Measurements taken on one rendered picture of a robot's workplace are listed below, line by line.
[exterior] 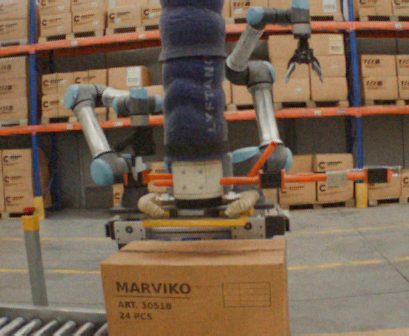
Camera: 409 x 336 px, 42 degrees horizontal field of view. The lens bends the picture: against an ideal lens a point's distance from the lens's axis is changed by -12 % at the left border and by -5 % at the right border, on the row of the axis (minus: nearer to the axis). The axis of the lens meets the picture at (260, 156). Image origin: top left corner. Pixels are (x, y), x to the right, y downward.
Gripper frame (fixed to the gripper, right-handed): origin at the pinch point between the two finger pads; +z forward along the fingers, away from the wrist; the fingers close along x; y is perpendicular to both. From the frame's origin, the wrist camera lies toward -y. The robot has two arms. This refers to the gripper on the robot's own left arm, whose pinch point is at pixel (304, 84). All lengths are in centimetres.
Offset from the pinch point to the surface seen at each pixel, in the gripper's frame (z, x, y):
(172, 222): 45, -48, 50
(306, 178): 34, -5, 42
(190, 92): 4, -41, 47
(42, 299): 93, -128, -18
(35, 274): 81, -130, -18
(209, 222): 45, -36, 51
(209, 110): 10, -35, 44
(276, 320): 77, -17, 58
